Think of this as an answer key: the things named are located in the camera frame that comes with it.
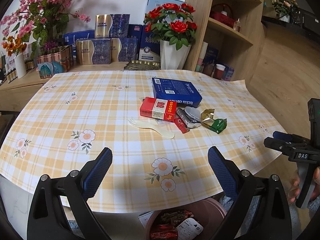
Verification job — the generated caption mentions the green gold wrapper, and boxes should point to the green gold wrapper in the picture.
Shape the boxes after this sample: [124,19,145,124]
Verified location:
[200,108,227,134]

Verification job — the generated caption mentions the brown hook blister package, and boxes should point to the brown hook blister package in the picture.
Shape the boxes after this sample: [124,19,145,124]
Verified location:
[177,218,203,240]

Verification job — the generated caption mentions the red cigarette box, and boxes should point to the red cigarette box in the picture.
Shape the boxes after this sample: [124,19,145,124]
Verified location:
[139,97,177,122]

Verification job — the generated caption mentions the red brown paper bag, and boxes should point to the red brown paper bag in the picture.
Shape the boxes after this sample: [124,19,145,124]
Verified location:
[149,209,194,240]

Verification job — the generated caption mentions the brown trash bin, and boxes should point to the brown trash bin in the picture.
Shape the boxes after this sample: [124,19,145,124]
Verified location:
[145,198,227,239]

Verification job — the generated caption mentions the person's right hand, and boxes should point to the person's right hand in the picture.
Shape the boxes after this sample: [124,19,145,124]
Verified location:
[287,167,320,204]

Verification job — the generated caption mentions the red white cup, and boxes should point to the red white cup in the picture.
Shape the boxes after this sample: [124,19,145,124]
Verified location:
[214,64,225,80]

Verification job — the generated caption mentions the silver foil packet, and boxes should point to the silver foil packet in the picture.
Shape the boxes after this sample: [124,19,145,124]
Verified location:
[176,107,201,129]

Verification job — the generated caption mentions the red sachet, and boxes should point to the red sachet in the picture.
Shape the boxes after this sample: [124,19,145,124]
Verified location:
[174,117,190,134]

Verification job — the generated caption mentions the wooden shelf unit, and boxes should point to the wooden shelf unit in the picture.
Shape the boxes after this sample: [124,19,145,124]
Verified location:
[184,0,265,83]

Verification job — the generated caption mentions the blue luckin coffee box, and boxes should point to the blue luckin coffee box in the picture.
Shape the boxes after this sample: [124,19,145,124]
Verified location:
[152,77,202,108]

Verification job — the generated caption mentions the cream plastic fork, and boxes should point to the cream plastic fork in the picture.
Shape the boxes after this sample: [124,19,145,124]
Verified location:
[129,119,175,139]

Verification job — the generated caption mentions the yellow plaid floral tablecloth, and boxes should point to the yellow plaid floral tablecloth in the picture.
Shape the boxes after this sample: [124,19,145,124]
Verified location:
[1,70,282,213]

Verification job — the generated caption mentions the pale roses background bouquet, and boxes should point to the pale roses background bouquet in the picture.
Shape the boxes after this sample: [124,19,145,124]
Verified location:
[272,0,298,23]

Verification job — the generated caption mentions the striped planter box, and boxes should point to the striped planter box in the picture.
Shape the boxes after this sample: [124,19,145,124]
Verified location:
[37,45,74,79]

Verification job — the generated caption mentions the red roses in white vase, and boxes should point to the red roses in white vase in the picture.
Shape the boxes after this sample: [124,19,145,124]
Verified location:
[144,3,197,70]

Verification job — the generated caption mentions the dark blue white box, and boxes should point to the dark blue white box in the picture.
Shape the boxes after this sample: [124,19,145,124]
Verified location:
[128,24,161,62]

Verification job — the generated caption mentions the gold decorative tray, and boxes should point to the gold decorative tray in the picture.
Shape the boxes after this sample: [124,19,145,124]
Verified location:
[124,60,161,70]

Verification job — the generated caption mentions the gold blue gift box left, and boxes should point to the gold blue gift box left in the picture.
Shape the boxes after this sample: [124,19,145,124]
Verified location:
[75,38,112,65]

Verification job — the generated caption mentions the gold blue gift box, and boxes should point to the gold blue gift box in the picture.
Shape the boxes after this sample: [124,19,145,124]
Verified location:
[75,38,112,65]
[94,14,130,38]
[111,38,138,62]

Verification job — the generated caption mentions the orange flowers in white vase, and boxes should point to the orange flowers in white vase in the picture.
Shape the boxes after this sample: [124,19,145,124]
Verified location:
[2,36,27,79]

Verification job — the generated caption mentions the gold blue gift box right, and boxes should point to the gold blue gift box right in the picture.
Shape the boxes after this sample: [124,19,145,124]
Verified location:
[111,38,138,62]

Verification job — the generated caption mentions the light blue flat box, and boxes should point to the light blue flat box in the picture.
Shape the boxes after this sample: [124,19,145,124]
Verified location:
[145,0,183,14]

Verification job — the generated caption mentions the gold blue gift box upper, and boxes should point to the gold blue gift box upper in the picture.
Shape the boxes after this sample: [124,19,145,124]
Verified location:
[94,14,130,38]

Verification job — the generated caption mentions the pink blossom plant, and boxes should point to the pink blossom plant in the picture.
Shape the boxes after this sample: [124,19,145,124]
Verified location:
[1,0,91,56]

